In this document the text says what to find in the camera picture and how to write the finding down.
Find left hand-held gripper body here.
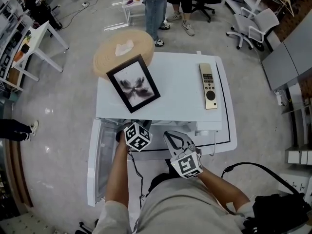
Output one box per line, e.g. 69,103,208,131
116,119,154,153

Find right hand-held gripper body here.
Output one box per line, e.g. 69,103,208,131
170,144,203,179

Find white microwave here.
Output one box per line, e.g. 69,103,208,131
87,52,238,208

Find person's left forearm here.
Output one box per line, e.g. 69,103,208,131
104,136,130,207

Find person's right forearm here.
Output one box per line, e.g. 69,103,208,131
196,166,251,215

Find person's black trousers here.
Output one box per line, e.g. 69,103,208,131
148,158,176,194

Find person's grey shirt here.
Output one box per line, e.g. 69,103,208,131
92,176,253,234

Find gold remote control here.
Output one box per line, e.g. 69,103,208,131
198,62,218,110

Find white tissue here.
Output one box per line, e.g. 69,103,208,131
114,39,135,57

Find black bag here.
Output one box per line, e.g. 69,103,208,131
243,193,312,234

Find white storage shelf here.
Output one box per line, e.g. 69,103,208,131
284,147,312,166

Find grey cabinet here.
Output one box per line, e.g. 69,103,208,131
261,15,312,91

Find white narrow table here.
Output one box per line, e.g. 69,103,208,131
121,0,147,27

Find white office chair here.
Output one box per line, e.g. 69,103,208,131
226,7,280,51

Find white side table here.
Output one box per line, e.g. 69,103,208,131
11,20,70,82

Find wooden clothes hanger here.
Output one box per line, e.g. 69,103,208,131
275,0,295,18

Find white power cord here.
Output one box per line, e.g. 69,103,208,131
209,130,218,157

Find thin black cable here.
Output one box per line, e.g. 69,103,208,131
127,149,146,208

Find black picture frame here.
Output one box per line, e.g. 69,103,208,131
106,54,162,114

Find thick black cable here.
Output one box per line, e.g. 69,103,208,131
220,162,304,198

